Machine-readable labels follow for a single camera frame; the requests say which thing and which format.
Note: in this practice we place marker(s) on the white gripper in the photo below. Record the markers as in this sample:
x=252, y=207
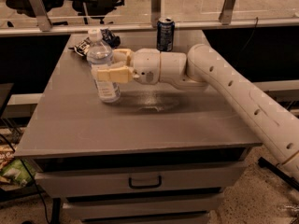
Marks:
x=146, y=65

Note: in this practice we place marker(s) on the blue label plastic water bottle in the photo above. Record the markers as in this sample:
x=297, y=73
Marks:
x=99, y=56

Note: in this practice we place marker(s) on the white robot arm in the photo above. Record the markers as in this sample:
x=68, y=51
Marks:
x=272, y=123

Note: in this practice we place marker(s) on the crumpled blue chip bag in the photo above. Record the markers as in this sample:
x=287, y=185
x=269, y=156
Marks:
x=83, y=46

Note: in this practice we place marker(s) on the blue soda can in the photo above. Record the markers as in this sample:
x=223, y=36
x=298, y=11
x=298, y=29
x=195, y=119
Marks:
x=165, y=34

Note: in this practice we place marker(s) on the black office chair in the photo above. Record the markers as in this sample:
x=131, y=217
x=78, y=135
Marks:
x=90, y=0

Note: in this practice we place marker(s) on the green snack bag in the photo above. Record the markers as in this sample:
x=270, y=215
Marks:
x=19, y=172

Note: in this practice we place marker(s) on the grey horizontal railing bar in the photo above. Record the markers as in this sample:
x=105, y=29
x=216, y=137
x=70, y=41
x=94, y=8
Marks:
x=144, y=27

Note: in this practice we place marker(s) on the black stand leg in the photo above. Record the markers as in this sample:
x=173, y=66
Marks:
x=263, y=163

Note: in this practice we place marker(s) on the middle metal railing bracket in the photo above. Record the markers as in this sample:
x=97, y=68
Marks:
x=155, y=12

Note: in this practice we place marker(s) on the metal railing bracket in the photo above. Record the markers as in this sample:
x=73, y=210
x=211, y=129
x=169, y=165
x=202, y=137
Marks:
x=155, y=12
x=40, y=12
x=227, y=12

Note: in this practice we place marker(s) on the left metal railing bracket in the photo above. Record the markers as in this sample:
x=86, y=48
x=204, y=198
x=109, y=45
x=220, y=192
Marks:
x=40, y=12

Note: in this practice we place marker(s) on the right metal railing bracket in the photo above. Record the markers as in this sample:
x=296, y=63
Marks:
x=227, y=12

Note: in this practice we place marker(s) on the black drawer handle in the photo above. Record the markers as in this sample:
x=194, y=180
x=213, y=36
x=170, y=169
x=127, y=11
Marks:
x=145, y=184

